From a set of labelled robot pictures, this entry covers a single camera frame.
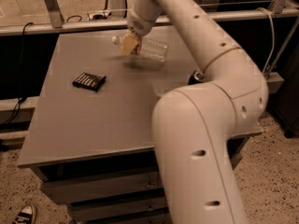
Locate metal railing frame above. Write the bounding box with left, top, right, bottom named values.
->
left=0, top=0, right=299, bottom=37

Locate black and white sneaker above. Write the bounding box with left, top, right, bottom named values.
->
left=12, top=203, right=37, bottom=224

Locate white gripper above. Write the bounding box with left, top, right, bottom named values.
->
left=121, top=0, right=156, bottom=55

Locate clear plastic water bottle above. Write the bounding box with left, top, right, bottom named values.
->
left=112, top=35, right=168, bottom=63

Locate black cable on left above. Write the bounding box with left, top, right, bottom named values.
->
left=0, top=21, right=34, bottom=133

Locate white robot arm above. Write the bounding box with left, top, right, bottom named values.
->
left=127, top=0, right=268, bottom=224

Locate white cable on right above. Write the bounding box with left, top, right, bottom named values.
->
left=255, top=7, right=277, bottom=77

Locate blue soda can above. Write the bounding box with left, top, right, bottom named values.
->
left=188, top=69, right=206, bottom=85

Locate grey drawer cabinet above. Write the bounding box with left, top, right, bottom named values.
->
left=17, top=24, right=263, bottom=224

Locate white power strip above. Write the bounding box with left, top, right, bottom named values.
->
left=87, top=11, right=111, bottom=21

